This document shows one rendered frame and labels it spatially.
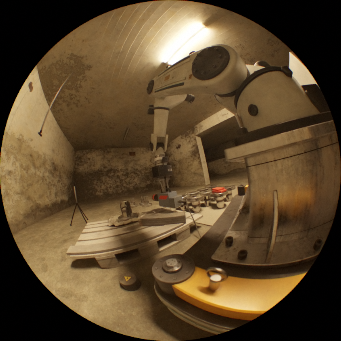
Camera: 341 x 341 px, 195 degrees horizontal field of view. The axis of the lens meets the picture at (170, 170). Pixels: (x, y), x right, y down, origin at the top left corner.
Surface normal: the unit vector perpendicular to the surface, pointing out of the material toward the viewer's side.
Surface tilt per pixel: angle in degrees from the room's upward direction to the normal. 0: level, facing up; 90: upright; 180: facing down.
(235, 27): 180
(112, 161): 90
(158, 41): 180
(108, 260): 90
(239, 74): 154
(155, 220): 90
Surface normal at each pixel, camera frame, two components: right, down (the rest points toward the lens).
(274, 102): -0.90, 0.12
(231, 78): 0.24, 0.95
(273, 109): -0.94, -0.22
